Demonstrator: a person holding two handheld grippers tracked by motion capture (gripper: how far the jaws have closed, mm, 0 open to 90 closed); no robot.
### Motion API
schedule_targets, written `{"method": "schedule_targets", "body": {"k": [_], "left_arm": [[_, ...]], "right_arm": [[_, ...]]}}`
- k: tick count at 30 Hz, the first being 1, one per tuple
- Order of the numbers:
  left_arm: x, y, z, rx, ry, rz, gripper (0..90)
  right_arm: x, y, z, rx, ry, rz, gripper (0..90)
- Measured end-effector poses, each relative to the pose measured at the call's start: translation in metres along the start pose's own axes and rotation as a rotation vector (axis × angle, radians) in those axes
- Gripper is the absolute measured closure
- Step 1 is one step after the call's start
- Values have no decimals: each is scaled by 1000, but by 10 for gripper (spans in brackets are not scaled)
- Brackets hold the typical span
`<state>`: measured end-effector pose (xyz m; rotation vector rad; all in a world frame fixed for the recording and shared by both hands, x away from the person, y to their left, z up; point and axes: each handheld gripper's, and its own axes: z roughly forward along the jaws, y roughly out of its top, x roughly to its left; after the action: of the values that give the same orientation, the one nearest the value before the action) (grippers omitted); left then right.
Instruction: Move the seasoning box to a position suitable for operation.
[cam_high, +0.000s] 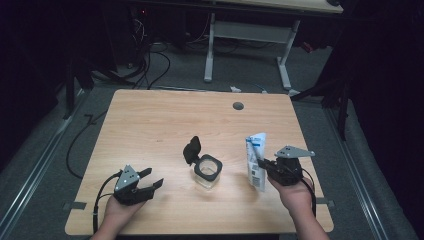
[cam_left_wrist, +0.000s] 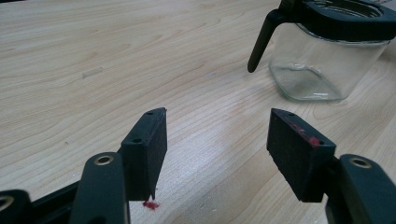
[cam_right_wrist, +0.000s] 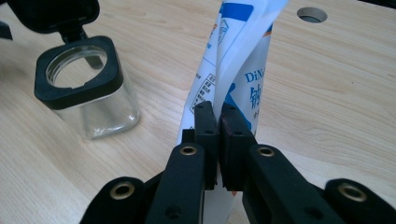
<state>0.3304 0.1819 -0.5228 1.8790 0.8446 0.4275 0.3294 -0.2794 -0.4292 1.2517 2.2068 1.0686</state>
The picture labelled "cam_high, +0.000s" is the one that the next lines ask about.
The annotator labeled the person's left hand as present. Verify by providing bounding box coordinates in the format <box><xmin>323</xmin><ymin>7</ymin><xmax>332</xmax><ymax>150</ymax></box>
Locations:
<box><xmin>104</xmin><ymin>196</ymin><xmax>146</xmax><ymax>231</ymax></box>

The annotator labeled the black metal stand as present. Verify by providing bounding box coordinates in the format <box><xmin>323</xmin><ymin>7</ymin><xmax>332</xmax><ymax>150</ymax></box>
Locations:
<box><xmin>289</xmin><ymin>76</ymin><xmax>351</xmax><ymax>141</ymax></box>
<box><xmin>63</xmin><ymin>59</ymin><xmax>95</xmax><ymax>120</ymax></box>

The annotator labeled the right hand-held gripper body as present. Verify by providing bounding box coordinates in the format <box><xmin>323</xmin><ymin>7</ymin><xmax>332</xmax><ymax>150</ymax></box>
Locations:
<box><xmin>266</xmin><ymin>145</ymin><xmax>316</xmax><ymax>187</ymax></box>

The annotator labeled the left hand-held gripper black cable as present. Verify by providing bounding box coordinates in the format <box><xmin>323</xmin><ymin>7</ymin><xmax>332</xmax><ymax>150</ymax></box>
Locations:
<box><xmin>93</xmin><ymin>170</ymin><xmax>123</xmax><ymax>234</ymax></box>

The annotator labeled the right hand-held gripper black cable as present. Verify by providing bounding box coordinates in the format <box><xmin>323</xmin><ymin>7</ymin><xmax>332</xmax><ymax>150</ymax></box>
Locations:
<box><xmin>289</xmin><ymin>164</ymin><xmax>318</xmax><ymax>218</ymax></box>

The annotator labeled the white and blue milk carton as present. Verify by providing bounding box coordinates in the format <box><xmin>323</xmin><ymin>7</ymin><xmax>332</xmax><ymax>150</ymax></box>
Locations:
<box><xmin>245</xmin><ymin>132</ymin><xmax>268</xmax><ymax>193</ymax></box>

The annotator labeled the person's right hand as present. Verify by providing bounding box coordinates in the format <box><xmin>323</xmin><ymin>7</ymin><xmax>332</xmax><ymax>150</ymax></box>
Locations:
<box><xmin>267</xmin><ymin>176</ymin><xmax>316</xmax><ymax>218</ymax></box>

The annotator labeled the long black floor cable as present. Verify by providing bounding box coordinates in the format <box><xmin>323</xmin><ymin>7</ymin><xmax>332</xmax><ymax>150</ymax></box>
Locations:
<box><xmin>65</xmin><ymin>109</ymin><xmax>108</xmax><ymax>179</ymax></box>

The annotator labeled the white-framed wooden desk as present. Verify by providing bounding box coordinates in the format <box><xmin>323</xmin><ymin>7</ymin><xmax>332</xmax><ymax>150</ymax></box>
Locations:
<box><xmin>203</xmin><ymin>0</ymin><xmax>344</xmax><ymax>98</ymax></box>

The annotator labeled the bundle of black cables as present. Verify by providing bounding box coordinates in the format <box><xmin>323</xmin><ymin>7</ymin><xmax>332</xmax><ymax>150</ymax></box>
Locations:
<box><xmin>126</xmin><ymin>16</ymin><xmax>172</xmax><ymax>90</ymax></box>

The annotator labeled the glass jar with black lid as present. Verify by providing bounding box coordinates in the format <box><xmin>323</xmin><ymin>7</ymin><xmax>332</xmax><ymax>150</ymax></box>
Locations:
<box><xmin>182</xmin><ymin>135</ymin><xmax>224</xmax><ymax>190</ymax></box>

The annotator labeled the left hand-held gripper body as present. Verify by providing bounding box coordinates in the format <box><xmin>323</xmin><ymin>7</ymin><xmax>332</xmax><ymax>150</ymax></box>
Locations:
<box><xmin>113</xmin><ymin>164</ymin><xmax>156</xmax><ymax>206</ymax></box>

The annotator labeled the grey metal floor rail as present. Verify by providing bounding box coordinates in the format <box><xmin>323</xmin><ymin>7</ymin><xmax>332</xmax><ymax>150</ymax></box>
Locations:
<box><xmin>0</xmin><ymin>89</ymin><xmax>84</xmax><ymax>236</ymax></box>
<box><xmin>324</xmin><ymin>108</ymin><xmax>389</xmax><ymax>240</ymax></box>

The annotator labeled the hand-held gripper black cable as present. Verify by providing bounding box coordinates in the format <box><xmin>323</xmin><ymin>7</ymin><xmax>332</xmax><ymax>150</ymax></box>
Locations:
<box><xmin>289</xmin><ymin>164</ymin><xmax>318</xmax><ymax>218</ymax></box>
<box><xmin>93</xmin><ymin>170</ymin><xmax>123</xmax><ymax>234</ymax></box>

